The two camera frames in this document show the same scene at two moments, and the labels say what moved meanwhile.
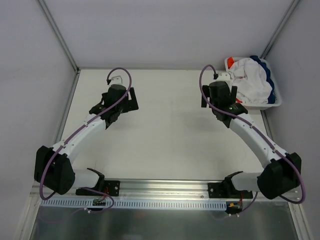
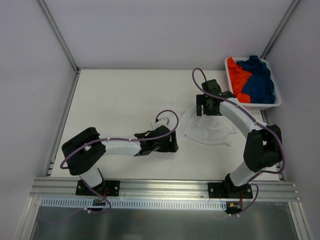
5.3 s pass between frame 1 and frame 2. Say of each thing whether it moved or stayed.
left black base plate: stayed
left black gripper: moved
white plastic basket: stayed
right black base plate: stayed
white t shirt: moved
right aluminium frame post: stayed
